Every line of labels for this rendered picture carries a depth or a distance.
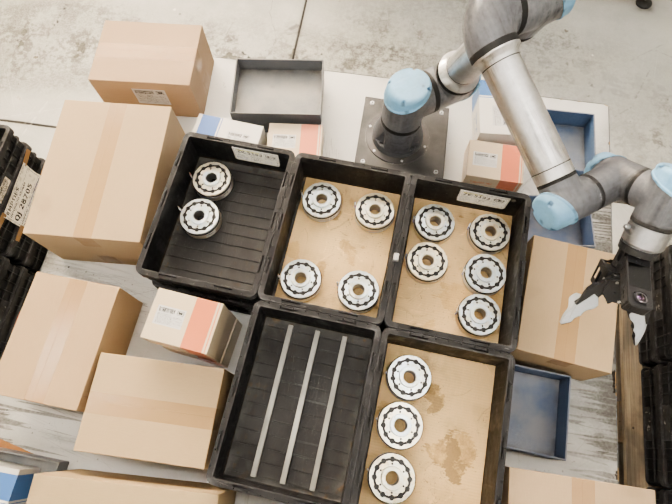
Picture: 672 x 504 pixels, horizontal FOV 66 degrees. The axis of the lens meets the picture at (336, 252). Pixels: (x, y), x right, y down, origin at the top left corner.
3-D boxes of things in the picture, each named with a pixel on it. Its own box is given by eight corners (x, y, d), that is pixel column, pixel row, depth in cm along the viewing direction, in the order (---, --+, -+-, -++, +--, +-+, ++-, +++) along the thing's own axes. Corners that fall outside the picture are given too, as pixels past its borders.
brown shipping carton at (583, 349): (514, 255, 146) (534, 234, 131) (593, 275, 144) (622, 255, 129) (497, 359, 136) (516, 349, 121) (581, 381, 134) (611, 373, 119)
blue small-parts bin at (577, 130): (535, 121, 161) (543, 108, 155) (584, 127, 160) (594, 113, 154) (535, 178, 155) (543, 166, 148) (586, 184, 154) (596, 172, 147)
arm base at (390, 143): (374, 113, 158) (377, 91, 149) (423, 119, 157) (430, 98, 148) (369, 154, 152) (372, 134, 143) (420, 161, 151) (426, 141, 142)
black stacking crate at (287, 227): (300, 174, 144) (297, 153, 133) (405, 194, 141) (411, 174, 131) (263, 310, 131) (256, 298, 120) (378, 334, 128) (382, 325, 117)
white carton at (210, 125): (194, 163, 158) (185, 147, 150) (206, 130, 162) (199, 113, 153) (256, 176, 156) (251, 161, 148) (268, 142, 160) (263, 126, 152)
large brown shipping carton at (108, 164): (97, 139, 161) (64, 99, 143) (191, 145, 160) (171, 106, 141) (62, 259, 148) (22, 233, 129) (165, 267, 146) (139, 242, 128)
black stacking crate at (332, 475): (263, 311, 130) (256, 300, 120) (378, 336, 128) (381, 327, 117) (218, 478, 117) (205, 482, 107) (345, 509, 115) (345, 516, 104)
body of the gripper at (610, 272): (624, 292, 107) (651, 240, 101) (637, 313, 99) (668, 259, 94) (587, 282, 107) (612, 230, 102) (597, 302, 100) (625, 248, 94)
